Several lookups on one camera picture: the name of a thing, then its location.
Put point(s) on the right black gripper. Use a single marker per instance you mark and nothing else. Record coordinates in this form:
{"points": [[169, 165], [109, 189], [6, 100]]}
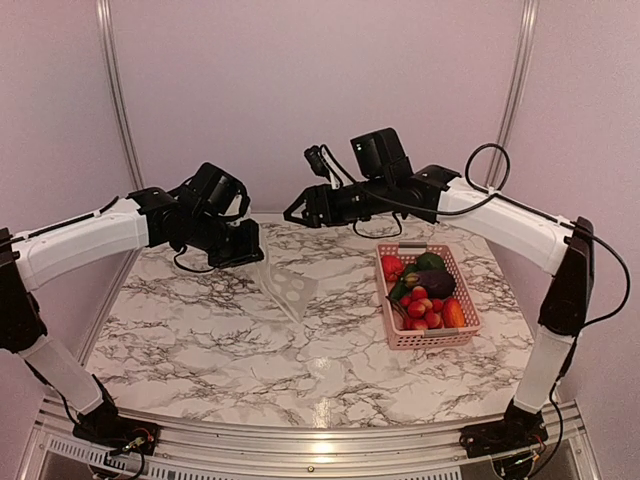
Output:
{"points": [[315, 196]]}

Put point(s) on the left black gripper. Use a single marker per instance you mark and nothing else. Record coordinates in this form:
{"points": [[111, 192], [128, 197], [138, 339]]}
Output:
{"points": [[247, 247]]}

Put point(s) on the clear zip top bag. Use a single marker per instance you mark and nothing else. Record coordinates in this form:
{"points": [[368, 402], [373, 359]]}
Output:
{"points": [[290, 291]]}

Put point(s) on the pink plastic basket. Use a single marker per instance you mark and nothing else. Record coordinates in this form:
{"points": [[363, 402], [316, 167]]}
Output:
{"points": [[399, 339]]}

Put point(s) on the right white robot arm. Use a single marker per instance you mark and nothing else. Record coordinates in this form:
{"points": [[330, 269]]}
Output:
{"points": [[440, 195]]}

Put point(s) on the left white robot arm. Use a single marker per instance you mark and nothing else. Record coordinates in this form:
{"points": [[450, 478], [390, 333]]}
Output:
{"points": [[180, 218]]}

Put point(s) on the red tomato toy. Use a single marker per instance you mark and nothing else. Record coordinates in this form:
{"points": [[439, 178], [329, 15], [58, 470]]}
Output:
{"points": [[392, 268]]}

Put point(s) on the green pepper toy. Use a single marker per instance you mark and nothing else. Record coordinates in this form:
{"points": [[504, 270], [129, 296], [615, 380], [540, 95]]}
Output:
{"points": [[425, 262]]}

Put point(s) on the purple eggplant toy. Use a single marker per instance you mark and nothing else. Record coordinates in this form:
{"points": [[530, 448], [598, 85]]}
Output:
{"points": [[438, 283]]}

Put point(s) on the red cherry bunch toy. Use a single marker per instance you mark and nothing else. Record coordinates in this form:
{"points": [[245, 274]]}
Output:
{"points": [[418, 311]]}

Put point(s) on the orange red mango toy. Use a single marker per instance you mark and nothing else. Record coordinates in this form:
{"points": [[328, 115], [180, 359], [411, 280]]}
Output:
{"points": [[452, 314]]}

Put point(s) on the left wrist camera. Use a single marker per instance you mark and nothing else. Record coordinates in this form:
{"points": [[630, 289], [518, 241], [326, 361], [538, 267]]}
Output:
{"points": [[215, 192]]}

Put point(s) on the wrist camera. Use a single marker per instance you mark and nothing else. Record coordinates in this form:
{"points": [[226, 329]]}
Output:
{"points": [[215, 192], [379, 154]]}

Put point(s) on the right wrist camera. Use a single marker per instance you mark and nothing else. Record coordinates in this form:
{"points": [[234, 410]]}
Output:
{"points": [[379, 154]]}

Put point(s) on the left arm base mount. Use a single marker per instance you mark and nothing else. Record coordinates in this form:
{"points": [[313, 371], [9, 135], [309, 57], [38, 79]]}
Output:
{"points": [[119, 432]]}

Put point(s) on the left aluminium frame post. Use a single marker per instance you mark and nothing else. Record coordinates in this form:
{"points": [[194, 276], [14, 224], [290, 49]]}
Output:
{"points": [[106, 27]]}

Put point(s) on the aluminium frame post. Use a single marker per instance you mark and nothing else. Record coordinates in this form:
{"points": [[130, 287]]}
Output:
{"points": [[106, 27], [520, 70]]}

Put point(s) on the right aluminium frame post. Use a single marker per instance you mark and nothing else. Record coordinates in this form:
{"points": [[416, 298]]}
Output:
{"points": [[520, 70]]}

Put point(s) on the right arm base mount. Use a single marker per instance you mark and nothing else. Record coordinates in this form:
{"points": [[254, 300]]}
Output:
{"points": [[501, 436]]}

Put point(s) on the curved aluminium front rail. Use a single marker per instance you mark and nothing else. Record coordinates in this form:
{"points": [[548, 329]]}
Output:
{"points": [[191, 449]]}

